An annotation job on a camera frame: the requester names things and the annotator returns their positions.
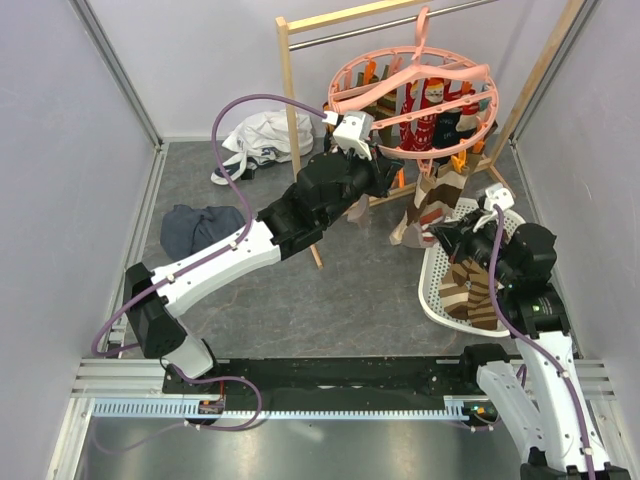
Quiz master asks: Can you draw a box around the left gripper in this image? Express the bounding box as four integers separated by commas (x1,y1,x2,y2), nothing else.
321,141,405,228

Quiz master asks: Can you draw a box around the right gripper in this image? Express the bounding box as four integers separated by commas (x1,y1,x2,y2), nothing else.
429,206,519,285

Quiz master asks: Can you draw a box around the pink round clip hanger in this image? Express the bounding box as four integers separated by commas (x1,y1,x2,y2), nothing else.
327,7,499,173

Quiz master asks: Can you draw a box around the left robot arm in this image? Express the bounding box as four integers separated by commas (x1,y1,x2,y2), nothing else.
124,147,404,393

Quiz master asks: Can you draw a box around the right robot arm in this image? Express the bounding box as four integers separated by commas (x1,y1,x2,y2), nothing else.
428,217,630,479

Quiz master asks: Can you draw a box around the red white striped sock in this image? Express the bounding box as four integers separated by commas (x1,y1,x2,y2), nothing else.
347,194,371,229

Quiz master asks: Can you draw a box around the brown striped sock in basket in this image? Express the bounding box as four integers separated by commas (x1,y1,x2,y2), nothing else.
439,259,498,331

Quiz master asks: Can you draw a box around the red christmas sock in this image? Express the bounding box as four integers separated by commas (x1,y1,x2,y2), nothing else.
399,77,445,151

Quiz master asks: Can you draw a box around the white laundry basket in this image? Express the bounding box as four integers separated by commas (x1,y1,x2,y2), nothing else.
418,197,525,338

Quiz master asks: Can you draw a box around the wooden clothes rack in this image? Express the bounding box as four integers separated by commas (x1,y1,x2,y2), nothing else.
273,0,585,270

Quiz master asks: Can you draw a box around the navy hanging sock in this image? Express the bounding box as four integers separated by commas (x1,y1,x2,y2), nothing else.
432,109,477,150

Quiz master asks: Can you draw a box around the white cloth bag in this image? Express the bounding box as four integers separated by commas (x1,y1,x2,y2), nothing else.
221,110,293,181

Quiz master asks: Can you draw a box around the blue grey cloth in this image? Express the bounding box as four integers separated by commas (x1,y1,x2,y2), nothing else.
160,205,245,261

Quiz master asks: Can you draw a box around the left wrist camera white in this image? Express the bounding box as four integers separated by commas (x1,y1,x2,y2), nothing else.
322,110,374,161

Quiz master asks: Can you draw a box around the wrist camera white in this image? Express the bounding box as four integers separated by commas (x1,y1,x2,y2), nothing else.
322,110,374,161
473,183,515,232

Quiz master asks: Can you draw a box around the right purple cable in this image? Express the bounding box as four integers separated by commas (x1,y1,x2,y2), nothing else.
487,203,599,480

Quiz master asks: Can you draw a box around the purple cable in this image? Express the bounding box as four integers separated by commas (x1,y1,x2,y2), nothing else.
92,94,331,357
487,203,599,480

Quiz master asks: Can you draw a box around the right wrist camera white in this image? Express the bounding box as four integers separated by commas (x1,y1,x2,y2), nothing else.
473,183,515,232

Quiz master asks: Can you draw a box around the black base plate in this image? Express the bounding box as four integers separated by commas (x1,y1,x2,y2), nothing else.
162,354,501,414

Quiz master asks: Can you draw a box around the white cable duct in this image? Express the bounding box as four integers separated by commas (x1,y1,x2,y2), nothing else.
92,395,489,421

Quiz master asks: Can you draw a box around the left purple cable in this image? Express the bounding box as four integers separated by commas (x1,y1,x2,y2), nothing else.
92,94,331,357

